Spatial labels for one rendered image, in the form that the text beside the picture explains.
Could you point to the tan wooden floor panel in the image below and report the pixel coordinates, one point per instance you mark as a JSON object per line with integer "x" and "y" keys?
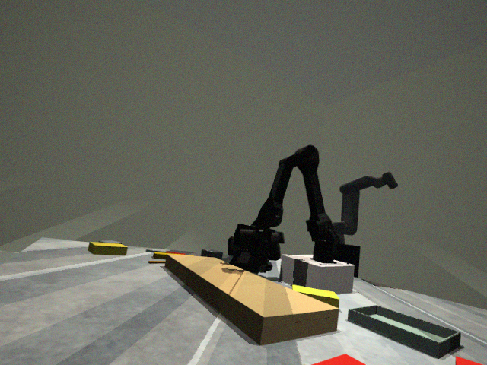
{"x": 264, "y": 310}

